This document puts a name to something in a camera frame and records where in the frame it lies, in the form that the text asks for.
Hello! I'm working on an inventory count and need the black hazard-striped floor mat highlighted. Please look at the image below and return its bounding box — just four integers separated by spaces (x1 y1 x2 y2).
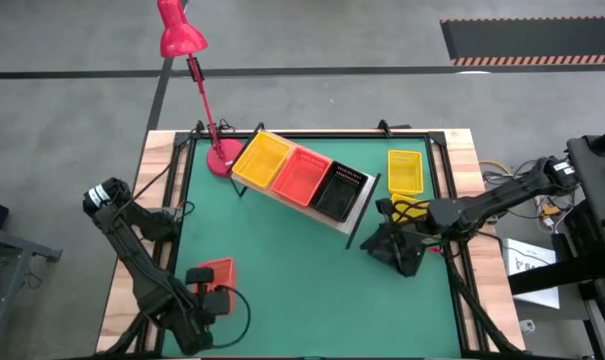
440 16 605 67

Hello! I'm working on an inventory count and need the white cardboard box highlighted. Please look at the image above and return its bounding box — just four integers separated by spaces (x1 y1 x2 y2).
501 237 562 310

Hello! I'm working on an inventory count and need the yellow cable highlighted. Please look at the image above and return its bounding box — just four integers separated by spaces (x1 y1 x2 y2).
478 159 513 174

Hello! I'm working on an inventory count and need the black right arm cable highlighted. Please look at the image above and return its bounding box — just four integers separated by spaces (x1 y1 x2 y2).
391 198 436 226

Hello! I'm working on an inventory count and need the wooden shelf with black legs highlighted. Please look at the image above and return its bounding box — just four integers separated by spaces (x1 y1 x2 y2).
229 122 383 250

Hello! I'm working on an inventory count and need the dark grey equipment cart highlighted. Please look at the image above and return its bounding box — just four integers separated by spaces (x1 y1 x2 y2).
506 124 605 360

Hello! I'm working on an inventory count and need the black metal table frame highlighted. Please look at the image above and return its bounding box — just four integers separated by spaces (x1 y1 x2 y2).
95 119 528 360

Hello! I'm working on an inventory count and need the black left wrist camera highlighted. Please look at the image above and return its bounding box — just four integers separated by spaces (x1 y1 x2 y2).
185 267 215 286

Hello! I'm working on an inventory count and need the orange plastic basket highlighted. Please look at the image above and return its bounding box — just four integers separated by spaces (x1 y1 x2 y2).
270 147 333 208
195 256 238 314

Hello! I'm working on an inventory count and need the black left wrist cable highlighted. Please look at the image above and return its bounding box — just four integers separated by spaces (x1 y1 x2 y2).
209 284 252 350

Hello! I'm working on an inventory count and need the red desk lamp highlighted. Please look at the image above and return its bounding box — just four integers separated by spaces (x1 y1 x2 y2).
156 0 247 179

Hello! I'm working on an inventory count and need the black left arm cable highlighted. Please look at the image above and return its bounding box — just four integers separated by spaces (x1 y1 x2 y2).
130 143 183 202

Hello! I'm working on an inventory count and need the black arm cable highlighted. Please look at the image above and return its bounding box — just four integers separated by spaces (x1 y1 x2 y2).
391 198 436 226
130 143 183 202

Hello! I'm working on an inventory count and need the grey metal stand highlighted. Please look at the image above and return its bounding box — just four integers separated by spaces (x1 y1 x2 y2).
0 224 63 351

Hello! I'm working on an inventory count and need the yellow plastic basket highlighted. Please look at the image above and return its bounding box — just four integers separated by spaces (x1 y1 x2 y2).
230 130 294 191
387 149 425 197
390 193 432 225

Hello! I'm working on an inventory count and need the green table mat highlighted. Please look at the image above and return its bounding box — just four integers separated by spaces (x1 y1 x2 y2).
160 137 464 359

